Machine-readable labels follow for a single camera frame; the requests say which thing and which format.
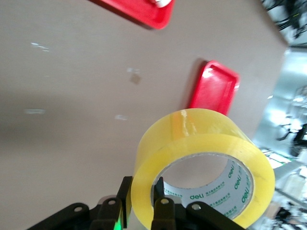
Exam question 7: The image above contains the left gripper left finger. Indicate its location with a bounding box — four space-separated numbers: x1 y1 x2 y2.
90 176 133 230

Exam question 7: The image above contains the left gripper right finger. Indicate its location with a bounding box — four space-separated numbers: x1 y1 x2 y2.
152 176 178 230

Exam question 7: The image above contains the yellow packing tape roll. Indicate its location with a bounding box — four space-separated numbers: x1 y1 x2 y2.
130 108 276 220

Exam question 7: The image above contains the red plastic tray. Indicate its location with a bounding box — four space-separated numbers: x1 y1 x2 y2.
89 0 176 30
188 59 241 116

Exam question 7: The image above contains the white metal pipe fitting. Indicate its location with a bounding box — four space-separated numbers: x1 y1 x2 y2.
150 0 172 8

